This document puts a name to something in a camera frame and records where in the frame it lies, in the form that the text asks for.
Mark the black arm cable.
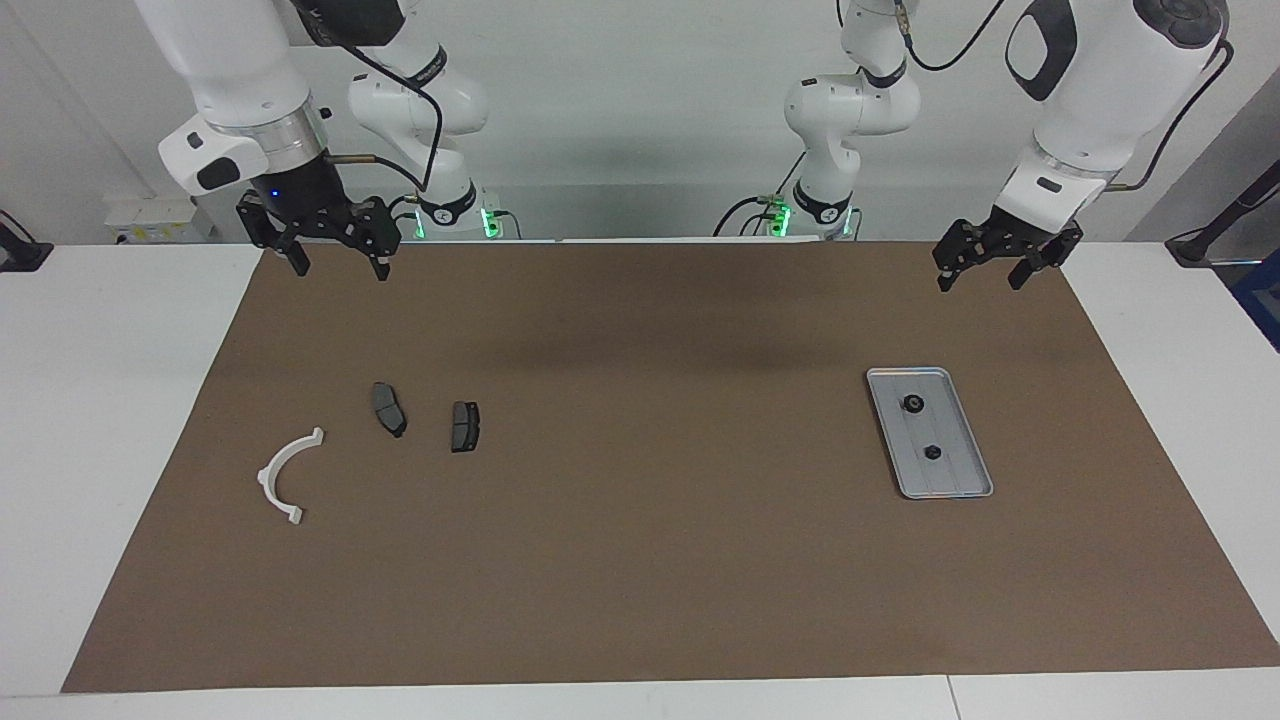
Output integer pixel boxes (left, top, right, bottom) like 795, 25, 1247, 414
895, 0, 1236, 191
295, 0, 444, 193

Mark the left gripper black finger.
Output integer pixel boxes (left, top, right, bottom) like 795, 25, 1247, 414
1008, 226, 1084, 292
933, 220, 997, 293

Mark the white wall socket box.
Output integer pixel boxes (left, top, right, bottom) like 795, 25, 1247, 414
104, 195, 216, 244

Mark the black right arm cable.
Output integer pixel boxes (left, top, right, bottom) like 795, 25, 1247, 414
295, 0, 444, 193

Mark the white half ring bracket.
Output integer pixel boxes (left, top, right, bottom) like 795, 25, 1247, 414
257, 427, 326, 526

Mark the black table clamp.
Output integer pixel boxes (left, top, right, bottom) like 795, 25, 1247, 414
0, 210, 53, 273

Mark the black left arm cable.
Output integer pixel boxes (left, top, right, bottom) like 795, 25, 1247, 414
895, 0, 1236, 191

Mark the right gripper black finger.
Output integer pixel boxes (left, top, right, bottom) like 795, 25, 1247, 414
237, 193, 311, 277
345, 197, 403, 282

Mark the silver metal tray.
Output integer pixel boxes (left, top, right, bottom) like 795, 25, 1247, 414
866, 367, 995, 500

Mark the blue box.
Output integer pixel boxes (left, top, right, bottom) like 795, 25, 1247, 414
1232, 250, 1280, 353

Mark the brown table mat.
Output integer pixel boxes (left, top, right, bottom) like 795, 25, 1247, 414
60, 240, 1280, 694

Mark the curved dark brake pad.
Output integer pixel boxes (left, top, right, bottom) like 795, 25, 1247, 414
371, 382, 408, 439

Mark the black clamp stand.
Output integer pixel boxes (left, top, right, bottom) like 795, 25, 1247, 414
1165, 158, 1280, 267

